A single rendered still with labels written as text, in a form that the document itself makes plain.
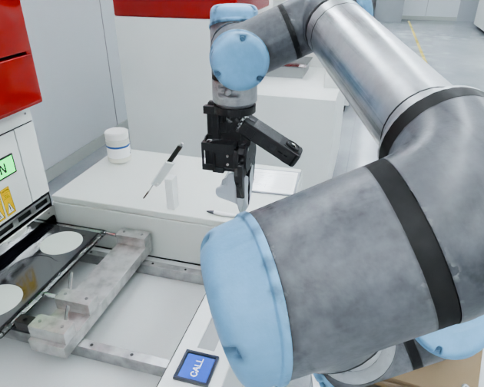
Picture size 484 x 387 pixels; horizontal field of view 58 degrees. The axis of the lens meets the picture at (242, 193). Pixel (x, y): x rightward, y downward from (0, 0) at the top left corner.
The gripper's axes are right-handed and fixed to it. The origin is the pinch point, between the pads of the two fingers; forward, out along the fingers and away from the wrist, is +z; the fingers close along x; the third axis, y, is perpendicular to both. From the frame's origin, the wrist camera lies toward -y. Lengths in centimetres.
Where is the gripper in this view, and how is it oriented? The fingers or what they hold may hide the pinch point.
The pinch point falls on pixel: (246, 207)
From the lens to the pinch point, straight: 82.4
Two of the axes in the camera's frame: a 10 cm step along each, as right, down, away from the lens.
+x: -2.7, 4.6, -8.4
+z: 0.0, 8.8, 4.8
